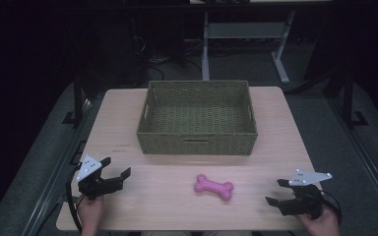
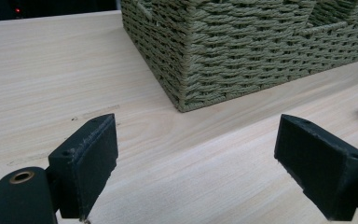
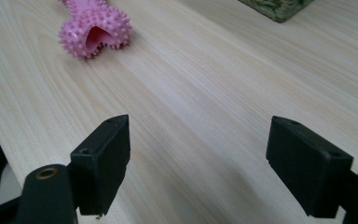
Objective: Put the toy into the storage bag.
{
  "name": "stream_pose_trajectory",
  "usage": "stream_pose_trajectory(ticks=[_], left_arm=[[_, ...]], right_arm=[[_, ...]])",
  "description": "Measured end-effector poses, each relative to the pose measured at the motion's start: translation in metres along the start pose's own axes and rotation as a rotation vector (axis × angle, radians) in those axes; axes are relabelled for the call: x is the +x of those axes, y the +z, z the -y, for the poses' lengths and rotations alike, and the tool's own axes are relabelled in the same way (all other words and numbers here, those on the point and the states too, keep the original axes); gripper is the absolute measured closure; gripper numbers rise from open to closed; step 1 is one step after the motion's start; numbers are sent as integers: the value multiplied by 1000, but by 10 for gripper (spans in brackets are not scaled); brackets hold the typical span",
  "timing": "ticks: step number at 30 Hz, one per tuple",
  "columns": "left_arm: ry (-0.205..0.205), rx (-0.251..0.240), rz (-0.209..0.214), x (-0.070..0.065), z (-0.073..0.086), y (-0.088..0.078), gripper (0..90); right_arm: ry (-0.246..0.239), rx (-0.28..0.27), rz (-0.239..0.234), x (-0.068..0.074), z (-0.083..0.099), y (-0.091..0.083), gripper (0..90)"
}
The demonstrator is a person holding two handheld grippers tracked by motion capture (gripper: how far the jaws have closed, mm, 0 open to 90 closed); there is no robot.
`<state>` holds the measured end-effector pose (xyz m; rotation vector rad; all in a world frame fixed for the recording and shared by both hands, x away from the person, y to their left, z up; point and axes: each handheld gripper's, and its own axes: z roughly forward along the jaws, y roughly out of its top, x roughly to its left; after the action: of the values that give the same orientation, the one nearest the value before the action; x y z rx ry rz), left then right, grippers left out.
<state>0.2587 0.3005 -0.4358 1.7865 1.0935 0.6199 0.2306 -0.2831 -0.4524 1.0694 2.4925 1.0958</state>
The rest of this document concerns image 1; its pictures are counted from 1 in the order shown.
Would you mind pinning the black metal stand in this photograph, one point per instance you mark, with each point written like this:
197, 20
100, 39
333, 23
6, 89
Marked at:
77, 98
348, 98

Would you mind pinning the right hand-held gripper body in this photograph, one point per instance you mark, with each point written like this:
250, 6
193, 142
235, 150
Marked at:
303, 201

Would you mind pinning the person's right hand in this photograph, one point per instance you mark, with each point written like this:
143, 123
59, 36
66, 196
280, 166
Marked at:
325, 226

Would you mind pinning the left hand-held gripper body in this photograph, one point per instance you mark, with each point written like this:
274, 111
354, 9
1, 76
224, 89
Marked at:
95, 187

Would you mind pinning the aluminium floor rail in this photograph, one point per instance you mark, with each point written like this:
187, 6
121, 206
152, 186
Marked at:
367, 164
54, 170

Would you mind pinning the green woven basket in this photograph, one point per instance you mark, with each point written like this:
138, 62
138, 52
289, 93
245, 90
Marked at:
197, 142

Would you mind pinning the person's left hand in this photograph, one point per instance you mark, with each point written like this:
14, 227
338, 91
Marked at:
91, 211

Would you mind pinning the pink bone dog toy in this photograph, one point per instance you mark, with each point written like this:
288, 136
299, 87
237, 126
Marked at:
214, 187

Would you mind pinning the grey metal desk frame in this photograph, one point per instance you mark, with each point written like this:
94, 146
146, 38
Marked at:
244, 30

